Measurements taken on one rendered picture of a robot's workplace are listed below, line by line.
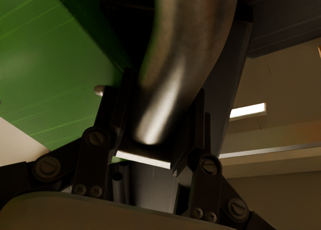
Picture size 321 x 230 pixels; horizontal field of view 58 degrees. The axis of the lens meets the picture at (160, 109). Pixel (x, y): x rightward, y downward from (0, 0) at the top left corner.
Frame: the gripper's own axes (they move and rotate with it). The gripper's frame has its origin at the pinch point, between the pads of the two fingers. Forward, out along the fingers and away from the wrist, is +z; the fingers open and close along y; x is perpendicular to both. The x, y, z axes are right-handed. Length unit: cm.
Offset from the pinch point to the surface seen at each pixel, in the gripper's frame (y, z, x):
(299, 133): 176, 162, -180
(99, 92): -3.3, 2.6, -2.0
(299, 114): 309, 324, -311
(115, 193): -0.2, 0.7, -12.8
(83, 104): -4.2, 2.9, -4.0
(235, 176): 208, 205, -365
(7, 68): -9.0, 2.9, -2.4
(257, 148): 146, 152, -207
